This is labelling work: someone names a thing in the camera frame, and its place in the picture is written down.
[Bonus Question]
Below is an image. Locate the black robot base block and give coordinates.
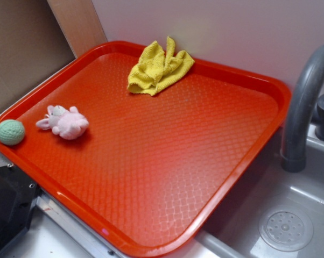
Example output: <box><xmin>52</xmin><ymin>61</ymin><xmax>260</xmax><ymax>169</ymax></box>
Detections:
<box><xmin>0</xmin><ymin>163</ymin><xmax>40</xmax><ymax>255</ymax></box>

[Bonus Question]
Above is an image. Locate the yellow cloth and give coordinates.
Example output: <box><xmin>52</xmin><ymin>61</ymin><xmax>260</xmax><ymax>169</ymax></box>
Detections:
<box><xmin>127</xmin><ymin>37</ymin><xmax>195</xmax><ymax>96</ymax></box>

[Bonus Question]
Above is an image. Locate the red plastic tray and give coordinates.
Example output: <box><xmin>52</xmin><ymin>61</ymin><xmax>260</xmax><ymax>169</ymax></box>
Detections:
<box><xmin>0</xmin><ymin>41</ymin><xmax>291</xmax><ymax>257</ymax></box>

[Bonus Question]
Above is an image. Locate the pink plush bunny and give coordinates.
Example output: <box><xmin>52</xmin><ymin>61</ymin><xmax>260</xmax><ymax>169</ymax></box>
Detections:
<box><xmin>36</xmin><ymin>105</ymin><xmax>89</xmax><ymax>140</ymax></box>

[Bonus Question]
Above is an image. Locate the grey curved faucet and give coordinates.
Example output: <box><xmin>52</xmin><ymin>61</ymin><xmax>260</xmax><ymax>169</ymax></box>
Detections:
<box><xmin>280</xmin><ymin>45</ymin><xmax>324</xmax><ymax>173</ymax></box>

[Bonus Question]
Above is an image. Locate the light wooden board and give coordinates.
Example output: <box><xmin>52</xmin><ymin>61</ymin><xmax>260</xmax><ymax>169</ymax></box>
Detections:
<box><xmin>47</xmin><ymin>0</ymin><xmax>107</xmax><ymax>58</ymax></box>

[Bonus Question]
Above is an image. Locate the grey plastic sink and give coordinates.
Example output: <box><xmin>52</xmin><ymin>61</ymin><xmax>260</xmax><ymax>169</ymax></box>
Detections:
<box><xmin>196</xmin><ymin>122</ymin><xmax>324</xmax><ymax>258</ymax></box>

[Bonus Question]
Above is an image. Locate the green textured ball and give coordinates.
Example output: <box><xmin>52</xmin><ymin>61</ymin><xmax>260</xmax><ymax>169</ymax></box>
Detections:
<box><xmin>0</xmin><ymin>119</ymin><xmax>25</xmax><ymax>146</ymax></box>

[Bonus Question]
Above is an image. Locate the round sink drain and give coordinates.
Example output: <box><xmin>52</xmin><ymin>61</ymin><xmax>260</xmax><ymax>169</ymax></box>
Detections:
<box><xmin>258</xmin><ymin>205</ymin><xmax>313</xmax><ymax>252</ymax></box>

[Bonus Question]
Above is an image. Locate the brown cardboard panel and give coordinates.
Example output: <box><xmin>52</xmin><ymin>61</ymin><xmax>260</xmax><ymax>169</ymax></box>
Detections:
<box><xmin>0</xmin><ymin>1</ymin><xmax>75</xmax><ymax>114</ymax></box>

